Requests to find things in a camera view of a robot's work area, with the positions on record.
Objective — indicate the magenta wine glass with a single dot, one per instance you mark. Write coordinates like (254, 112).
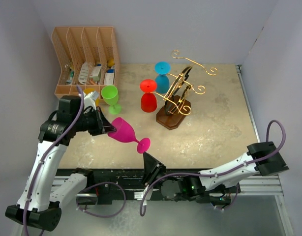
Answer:
(125, 134)

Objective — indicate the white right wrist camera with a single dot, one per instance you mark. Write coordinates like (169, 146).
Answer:
(138, 195)

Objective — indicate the green wine glass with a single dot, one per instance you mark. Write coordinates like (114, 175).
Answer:
(110, 95)

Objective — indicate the white red box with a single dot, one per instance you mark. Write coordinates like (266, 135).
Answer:
(95, 75)

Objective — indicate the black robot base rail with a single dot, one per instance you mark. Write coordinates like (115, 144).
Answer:
(108, 185)

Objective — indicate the gold wire wine glass rack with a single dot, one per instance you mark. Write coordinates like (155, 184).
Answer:
(176, 106)

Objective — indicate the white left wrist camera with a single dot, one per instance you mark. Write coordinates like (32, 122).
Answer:
(90, 100)

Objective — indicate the white blue box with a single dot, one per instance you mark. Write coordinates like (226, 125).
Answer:
(109, 77)

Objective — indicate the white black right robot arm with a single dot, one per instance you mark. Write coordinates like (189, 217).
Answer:
(261, 158)

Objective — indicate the white ribbed bottle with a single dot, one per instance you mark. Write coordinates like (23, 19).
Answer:
(83, 75)

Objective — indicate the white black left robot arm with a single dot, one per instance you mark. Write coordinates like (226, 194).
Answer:
(38, 206)

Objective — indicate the yellow object in organizer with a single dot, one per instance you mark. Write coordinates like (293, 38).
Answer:
(111, 63)

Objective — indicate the yellow wine glass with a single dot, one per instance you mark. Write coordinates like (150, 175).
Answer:
(88, 90)

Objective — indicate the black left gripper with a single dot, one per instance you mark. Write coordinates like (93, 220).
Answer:
(102, 125)

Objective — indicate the blue wine glass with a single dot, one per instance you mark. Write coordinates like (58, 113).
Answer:
(162, 81)

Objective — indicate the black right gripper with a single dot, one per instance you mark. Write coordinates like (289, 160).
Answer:
(152, 168)

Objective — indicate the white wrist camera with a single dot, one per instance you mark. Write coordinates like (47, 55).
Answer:
(138, 195)
(90, 100)

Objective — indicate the red wine glass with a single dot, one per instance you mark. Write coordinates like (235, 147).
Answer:
(148, 100)

